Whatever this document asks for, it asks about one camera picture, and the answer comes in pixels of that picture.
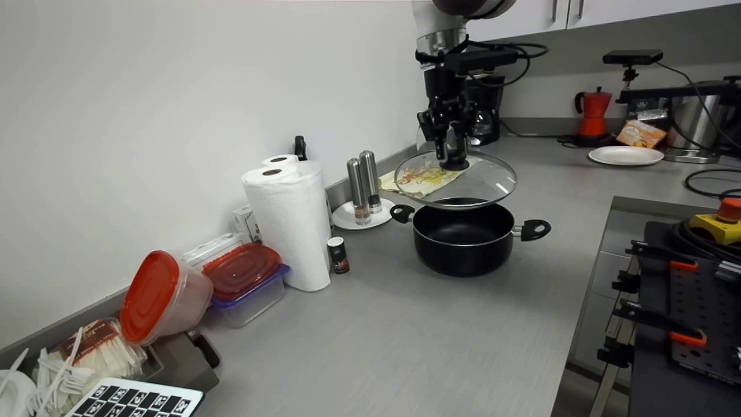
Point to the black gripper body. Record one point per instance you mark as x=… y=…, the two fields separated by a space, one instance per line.
x=445 y=89

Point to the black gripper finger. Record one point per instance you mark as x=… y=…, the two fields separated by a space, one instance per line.
x=468 y=124
x=432 y=129

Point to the glass lid with black knob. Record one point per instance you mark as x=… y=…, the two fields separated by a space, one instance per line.
x=489 y=182

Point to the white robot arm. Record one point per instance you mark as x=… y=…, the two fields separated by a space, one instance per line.
x=436 y=24

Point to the red moka pot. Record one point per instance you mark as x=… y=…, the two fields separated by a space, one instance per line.
x=594 y=117

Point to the red-lid rectangular container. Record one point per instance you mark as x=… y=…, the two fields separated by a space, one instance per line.
x=245 y=269

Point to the round red-lid container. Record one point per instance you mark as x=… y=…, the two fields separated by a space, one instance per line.
x=151 y=298

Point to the cream cloth with red print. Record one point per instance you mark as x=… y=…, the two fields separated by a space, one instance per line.
x=387 y=182

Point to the steel spice grinder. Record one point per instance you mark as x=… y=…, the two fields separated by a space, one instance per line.
x=358 y=188
x=372 y=176

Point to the small white plate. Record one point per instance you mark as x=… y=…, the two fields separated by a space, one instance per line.
x=344 y=221

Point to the small spice jar black cap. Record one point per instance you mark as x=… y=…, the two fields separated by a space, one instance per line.
x=340 y=256

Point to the white dinner plate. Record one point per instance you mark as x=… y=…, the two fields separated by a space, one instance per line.
x=626 y=156

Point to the orange snack packet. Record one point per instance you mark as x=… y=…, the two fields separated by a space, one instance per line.
x=641 y=133

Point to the steel kettle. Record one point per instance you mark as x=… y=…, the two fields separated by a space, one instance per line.
x=695 y=118

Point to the clear plastic container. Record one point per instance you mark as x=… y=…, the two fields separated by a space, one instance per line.
x=211 y=247

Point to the yellow emergency stop box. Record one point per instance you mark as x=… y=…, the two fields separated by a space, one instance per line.
x=721 y=224

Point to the black board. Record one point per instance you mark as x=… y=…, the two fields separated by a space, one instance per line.
x=695 y=308

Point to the dark grey box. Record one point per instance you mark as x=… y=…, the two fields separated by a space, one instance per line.
x=182 y=361

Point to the white device with dark keys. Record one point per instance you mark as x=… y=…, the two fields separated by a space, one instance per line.
x=136 y=398

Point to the clear container with white items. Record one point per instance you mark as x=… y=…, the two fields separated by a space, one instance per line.
x=94 y=354

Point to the crumpled clear plastic bag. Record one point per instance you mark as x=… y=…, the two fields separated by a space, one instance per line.
x=14 y=390

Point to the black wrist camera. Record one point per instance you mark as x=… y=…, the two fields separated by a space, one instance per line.
x=494 y=56

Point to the black camera on mount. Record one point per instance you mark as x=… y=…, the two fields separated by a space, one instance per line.
x=633 y=56

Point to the white wall cabinet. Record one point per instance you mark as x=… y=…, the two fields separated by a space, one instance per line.
x=641 y=12

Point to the aluminium frame rail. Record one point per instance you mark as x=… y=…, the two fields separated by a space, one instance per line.
x=609 y=379

